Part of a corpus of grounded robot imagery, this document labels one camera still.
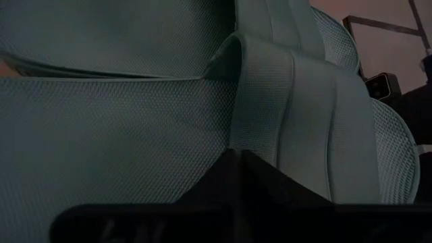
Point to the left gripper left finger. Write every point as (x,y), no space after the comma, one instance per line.
(168,222)

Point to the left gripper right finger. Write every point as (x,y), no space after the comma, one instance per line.
(303,222)

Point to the green rubber slide sandal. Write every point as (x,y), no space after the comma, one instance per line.
(135,135)
(118,33)

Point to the wooden shelf with black frame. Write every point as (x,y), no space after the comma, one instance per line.
(381,25)

